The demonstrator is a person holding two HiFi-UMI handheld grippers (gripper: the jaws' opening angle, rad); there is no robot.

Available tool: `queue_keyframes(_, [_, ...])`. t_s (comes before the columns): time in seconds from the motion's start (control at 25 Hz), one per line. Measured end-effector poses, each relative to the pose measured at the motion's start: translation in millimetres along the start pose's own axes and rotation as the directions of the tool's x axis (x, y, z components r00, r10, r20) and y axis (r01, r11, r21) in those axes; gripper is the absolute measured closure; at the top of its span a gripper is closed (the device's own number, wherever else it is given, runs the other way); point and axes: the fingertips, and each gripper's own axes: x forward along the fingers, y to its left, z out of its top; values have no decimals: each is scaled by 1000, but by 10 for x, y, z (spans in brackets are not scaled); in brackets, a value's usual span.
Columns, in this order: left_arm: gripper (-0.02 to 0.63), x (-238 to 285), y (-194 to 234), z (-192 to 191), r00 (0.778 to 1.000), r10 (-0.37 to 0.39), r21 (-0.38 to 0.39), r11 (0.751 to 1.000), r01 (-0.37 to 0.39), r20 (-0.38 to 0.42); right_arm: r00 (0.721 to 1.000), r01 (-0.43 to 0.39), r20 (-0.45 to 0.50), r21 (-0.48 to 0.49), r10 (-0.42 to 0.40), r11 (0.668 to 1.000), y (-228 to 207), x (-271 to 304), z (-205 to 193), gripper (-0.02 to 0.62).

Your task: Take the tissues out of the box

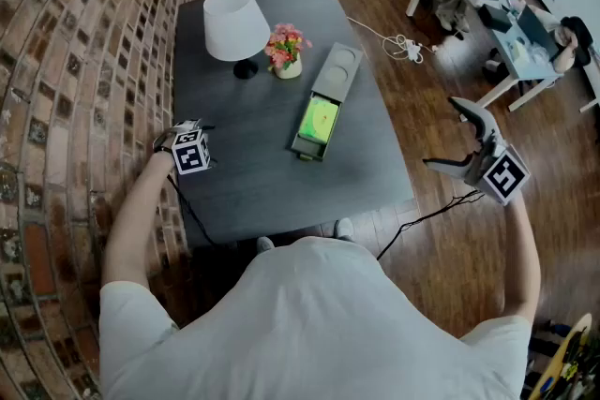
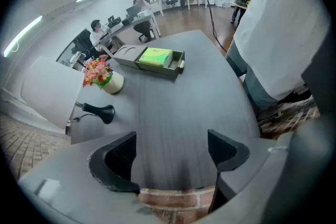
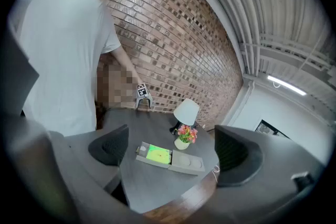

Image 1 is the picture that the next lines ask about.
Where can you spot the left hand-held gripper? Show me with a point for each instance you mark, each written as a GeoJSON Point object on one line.
{"type": "Point", "coordinates": [190, 152]}

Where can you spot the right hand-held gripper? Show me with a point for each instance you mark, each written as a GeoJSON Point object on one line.
{"type": "Point", "coordinates": [504, 175]}

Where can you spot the green tissue pack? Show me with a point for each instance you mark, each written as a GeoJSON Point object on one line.
{"type": "Point", "coordinates": [319, 119]}

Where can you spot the person's left forearm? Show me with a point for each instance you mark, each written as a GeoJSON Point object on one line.
{"type": "Point", "coordinates": [136, 220]}

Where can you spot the person's right forearm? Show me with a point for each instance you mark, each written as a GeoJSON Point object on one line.
{"type": "Point", "coordinates": [525, 257]}

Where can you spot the white office desk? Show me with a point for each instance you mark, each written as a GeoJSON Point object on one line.
{"type": "Point", "coordinates": [513, 61]}

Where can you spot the white power strip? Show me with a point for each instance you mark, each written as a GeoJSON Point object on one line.
{"type": "Point", "coordinates": [413, 50]}

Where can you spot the person's grey shoe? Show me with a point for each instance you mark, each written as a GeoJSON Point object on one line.
{"type": "Point", "coordinates": [345, 228]}
{"type": "Point", "coordinates": [264, 244]}

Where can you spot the grey drawer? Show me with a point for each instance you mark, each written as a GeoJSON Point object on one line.
{"type": "Point", "coordinates": [309, 147]}

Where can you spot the black box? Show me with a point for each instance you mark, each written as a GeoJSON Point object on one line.
{"type": "Point", "coordinates": [494, 18]}

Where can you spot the grey monitor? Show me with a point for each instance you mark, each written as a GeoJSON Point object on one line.
{"type": "Point", "coordinates": [534, 30]}

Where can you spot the white shade table lamp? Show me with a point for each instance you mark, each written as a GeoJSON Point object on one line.
{"type": "Point", "coordinates": [232, 25]}

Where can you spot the pink flowers in cream pot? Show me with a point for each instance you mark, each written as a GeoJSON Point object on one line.
{"type": "Point", "coordinates": [286, 49]}

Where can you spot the grey storage box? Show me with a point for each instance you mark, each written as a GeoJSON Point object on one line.
{"type": "Point", "coordinates": [338, 70]}

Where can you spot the person's white t-shirt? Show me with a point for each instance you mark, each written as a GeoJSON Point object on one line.
{"type": "Point", "coordinates": [309, 323]}

